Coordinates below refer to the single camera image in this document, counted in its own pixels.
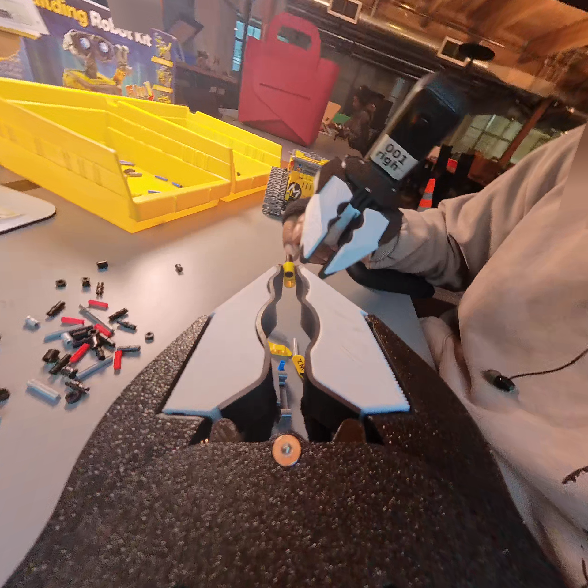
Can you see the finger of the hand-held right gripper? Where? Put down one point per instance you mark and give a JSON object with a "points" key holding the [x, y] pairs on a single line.
{"points": [[323, 216], [363, 241]]}

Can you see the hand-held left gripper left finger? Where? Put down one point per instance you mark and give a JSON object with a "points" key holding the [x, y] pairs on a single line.
{"points": [[220, 363]]}

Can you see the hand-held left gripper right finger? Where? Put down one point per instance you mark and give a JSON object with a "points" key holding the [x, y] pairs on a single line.
{"points": [[363, 363]]}

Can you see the yellow tracked toy robot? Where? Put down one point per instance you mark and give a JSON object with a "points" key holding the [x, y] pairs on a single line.
{"points": [[289, 184]]}

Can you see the yellow brick arm piece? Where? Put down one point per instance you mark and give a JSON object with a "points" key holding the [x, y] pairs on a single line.
{"points": [[278, 348]]}

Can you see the grey brick assembly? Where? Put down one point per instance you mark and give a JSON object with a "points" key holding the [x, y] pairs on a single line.
{"points": [[281, 372]]}

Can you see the yellow connector with black pin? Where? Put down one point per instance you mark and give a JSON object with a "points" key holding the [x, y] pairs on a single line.
{"points": [[288, 271]]}

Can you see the instruction booklet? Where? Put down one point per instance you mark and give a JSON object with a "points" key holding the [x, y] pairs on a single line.
{"points": [[18, 16]]}

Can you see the person's right forearm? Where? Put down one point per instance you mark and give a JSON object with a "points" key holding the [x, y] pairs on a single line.
{"points": [[432, 248]]}

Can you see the grey desk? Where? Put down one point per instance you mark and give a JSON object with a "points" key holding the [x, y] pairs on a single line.
{"points": [[184, 248]]}

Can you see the person's right hand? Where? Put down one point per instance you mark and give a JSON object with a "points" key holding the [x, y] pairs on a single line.
{"points": [[292, 239]]}

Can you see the black armrest pad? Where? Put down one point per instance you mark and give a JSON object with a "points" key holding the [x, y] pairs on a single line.
{"points": [[390, 280]]}

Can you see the yellow angled brick piece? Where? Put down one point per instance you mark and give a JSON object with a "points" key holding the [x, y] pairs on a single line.
{"points": [[299, 365]]}

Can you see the orange traffic cone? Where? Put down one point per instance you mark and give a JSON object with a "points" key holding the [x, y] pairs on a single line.
{"points": [[427, 195]]}

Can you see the yellow plastic bin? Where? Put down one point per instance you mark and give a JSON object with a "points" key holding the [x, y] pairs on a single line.
{"points": [[239, 152], [64, 156]]}

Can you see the scattered small building pieces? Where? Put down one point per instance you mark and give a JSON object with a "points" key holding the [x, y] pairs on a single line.
{"points": [[87, 344]]}

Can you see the red felt bag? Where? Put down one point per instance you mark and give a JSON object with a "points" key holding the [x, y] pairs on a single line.
{"points": [[285, 83]]}

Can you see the person's beige sweatshirt torso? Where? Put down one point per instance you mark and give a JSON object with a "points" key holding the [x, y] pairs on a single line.
{"points": [[533, 367]]}

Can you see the small pieces inside bin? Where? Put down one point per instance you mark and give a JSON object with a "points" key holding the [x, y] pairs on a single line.
{"points": [[133, 172]]}

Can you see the white instruction sheet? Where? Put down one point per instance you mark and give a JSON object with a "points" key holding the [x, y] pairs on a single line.
{"points": [[23, 209]]}

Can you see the robot kit box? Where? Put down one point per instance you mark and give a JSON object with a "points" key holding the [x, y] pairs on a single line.
{"points": [[101, 50]]}

